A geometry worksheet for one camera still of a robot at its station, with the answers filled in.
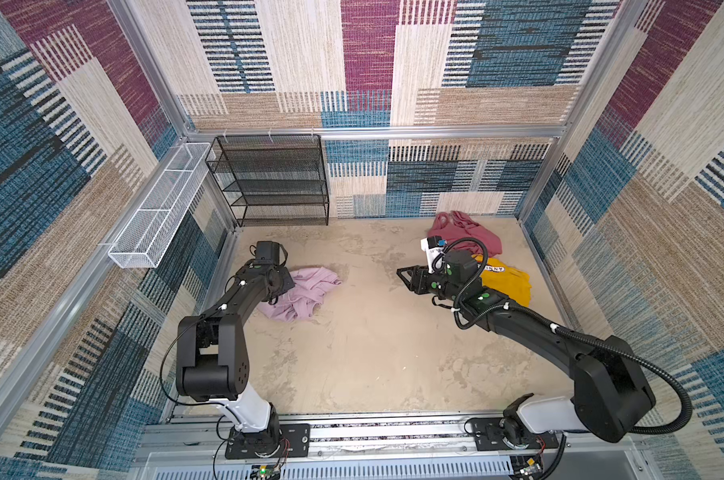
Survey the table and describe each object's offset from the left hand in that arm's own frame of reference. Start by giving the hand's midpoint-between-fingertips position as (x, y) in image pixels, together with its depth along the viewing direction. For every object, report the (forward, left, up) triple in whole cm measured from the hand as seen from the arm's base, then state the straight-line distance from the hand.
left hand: (282, 279), depth 94 cm
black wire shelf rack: (+37, +7, +10) cm, 39 cm away
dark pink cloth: (+29, -59, -7) cm, 66 cm away
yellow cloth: (0, -72, -3) cm, 72 cm away
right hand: (-6, -36, +10) cm, 38 cm away
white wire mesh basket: (-4, +26, +25) cm, 36 cm away
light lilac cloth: (-5, -5, -4) cm, 9 cm away
